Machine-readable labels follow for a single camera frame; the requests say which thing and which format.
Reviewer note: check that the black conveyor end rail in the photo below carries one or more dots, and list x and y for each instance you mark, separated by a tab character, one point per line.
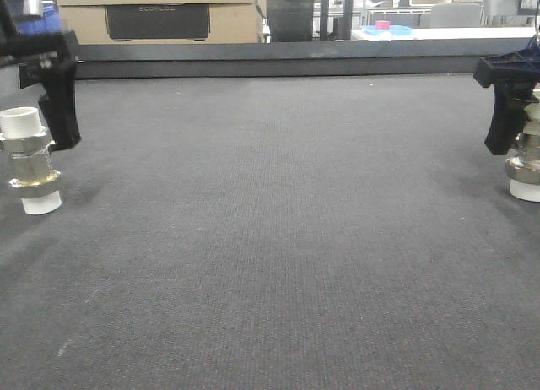
301	59

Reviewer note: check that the pink block on tray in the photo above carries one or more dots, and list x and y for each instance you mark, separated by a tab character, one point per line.
382	25

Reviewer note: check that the blue tray on table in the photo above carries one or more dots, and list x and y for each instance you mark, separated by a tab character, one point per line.
394	30

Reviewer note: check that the black bin background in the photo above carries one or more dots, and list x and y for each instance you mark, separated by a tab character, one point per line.
290	20

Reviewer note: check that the metal valve white ends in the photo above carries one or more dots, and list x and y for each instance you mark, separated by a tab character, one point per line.
523	167
27	142

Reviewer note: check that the blue plastic crate background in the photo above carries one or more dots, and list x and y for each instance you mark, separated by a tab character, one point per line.
45	20

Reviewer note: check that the white background table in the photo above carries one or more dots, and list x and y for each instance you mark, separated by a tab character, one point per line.
452	34

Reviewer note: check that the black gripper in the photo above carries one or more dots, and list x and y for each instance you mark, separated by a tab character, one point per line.
57	52

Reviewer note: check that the black conveyor belt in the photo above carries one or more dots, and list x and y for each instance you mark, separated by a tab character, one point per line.
311	233

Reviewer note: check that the lower cardboard box black print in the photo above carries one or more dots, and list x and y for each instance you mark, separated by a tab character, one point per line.
228	24

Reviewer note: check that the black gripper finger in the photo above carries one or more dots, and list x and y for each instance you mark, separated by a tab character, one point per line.
513	76

